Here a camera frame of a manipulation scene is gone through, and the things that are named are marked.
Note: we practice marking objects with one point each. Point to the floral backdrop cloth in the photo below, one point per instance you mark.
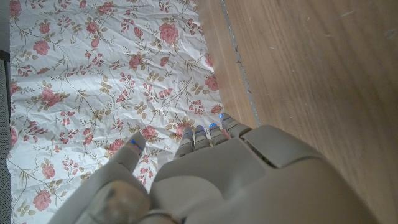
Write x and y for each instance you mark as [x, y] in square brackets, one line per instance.
[93, 93]

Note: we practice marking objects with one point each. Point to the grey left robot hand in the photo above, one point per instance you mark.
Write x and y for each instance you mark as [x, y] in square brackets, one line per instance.
[233, 180]

